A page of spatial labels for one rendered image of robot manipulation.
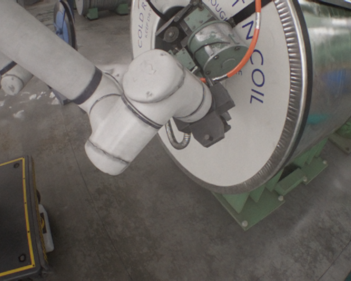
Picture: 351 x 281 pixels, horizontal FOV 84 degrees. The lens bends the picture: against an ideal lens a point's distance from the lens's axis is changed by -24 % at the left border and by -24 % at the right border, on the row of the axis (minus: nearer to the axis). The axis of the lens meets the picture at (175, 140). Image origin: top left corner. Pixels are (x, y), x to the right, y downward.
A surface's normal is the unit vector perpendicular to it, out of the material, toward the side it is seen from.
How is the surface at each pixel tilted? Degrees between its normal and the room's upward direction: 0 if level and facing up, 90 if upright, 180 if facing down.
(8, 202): 0
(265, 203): 0
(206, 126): 49
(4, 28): 83
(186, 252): 0
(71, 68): 74
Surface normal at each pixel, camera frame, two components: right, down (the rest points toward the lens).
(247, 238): 0.05, -0.76
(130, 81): -0.45, -0.18
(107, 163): 0.15, 0.48
